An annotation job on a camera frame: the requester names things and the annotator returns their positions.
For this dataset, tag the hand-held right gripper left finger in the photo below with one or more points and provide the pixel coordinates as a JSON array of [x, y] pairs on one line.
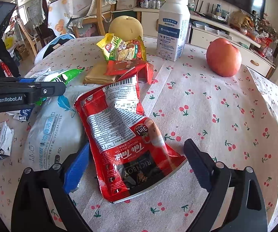
[[75, 171]]

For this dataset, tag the yellow plastic bag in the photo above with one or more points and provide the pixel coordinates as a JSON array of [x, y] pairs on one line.
[[9, 42]]

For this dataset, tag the red milk tea bag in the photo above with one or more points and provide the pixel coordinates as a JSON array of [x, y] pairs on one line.
[[127, 135]]

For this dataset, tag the red white snack wrapper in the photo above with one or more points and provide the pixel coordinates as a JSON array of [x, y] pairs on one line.
[[129, 69]]

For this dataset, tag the fruit print white cloth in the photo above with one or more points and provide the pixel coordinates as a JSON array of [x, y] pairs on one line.
[[59, 17]]

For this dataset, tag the white plastic bottle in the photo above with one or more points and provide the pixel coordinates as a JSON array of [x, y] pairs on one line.
[[172, 29]]

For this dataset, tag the blue white bag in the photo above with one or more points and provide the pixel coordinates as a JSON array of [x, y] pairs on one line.
[[54, 46]]

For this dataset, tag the dried flower bouquet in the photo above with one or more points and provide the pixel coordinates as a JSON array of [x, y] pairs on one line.
[[267, 29]]

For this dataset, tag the tan folded paper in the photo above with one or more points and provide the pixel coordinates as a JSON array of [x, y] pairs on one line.
[[98, 75]]

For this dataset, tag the row of silver cans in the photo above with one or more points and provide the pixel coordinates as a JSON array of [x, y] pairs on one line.
[[152, 3]]

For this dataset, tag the black television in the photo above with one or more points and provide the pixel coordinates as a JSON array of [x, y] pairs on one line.
[[257, 2]]

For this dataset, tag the white television cabinet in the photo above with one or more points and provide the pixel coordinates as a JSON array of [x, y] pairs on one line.
[[226, 36]]

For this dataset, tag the yellow green snack wrapper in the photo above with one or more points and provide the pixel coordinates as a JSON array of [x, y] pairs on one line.
[[119, 48]]

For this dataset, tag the clear water bottle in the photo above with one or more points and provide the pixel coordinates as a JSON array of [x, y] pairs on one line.
[[191, 3]]

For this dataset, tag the yellow pear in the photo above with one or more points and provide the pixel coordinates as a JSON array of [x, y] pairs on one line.
[[127, 26]]

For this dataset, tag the green white carton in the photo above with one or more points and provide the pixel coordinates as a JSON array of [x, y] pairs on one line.
[[64, 76]]

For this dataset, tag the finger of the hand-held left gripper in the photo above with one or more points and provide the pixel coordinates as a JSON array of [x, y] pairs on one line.
[[20, 94], [29, 80]]

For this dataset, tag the white feather print wipes pack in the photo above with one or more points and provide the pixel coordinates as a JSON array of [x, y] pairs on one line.
[[54, 130]]

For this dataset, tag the pale green lace cloth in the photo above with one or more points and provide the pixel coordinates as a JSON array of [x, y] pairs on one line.
[[37, 12]]

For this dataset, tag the light wooden chair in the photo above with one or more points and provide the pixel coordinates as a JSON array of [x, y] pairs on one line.
[[105, 17]]

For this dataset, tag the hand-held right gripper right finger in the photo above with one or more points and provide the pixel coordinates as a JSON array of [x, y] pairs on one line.
[[199, 164]]

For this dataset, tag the small white blue sachet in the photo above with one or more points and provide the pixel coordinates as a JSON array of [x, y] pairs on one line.
[[20, 116]]

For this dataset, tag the red apple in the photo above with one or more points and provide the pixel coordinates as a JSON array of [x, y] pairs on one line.
[[223, 56]]

